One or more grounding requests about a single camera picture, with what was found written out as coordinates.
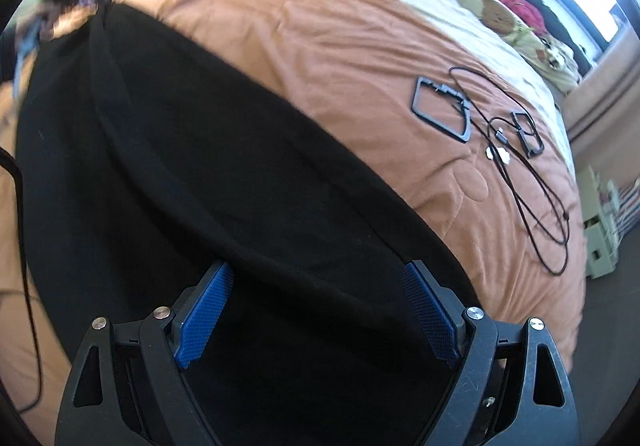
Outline pale green storage drawers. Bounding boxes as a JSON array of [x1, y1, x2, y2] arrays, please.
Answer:
[[580, 166, 626, 279]]

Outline pink clothing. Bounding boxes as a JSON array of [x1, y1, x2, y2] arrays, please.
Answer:
[[482, 0, 546, 29]]

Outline thick black gripper cable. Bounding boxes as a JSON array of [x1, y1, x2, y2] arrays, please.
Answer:
[[0, 148, 46, 414]]

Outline orange fleece blanket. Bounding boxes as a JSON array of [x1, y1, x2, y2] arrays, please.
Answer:
[[0, 0, 588, 427]]

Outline large black rectangular frame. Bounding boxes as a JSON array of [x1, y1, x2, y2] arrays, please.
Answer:
[[410, 76, 473, 144]]

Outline pink curtain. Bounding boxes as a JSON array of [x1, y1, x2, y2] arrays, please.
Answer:
[[565, 26, 640, 141]]

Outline black pants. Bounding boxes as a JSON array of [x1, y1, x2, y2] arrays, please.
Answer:
[[15, 3, 483, 446]]

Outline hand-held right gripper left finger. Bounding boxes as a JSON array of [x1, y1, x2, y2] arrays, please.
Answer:
[[57, 260, 236, 446]]

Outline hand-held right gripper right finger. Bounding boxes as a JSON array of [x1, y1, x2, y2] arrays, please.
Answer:
[[402, 260, 583, 446]]

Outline dark clothing pile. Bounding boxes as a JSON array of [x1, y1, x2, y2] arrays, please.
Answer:
[[475, 0, 601, 71]]

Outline small black rectangular frame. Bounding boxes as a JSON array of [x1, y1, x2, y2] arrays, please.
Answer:
[[510, 112, 546, 159]]

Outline thin black cable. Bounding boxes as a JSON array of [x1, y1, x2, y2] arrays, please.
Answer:
[[447, 66, 573, 277]]

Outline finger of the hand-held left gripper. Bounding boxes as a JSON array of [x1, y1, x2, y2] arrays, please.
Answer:
[[11, 18, 43, 99]]

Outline cream bear print bedding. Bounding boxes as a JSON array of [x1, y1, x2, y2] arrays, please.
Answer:
[[415, 0, 581, 94]]

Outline striped gift bag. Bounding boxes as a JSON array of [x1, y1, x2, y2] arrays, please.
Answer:
[[612, 176, 640, 241]]

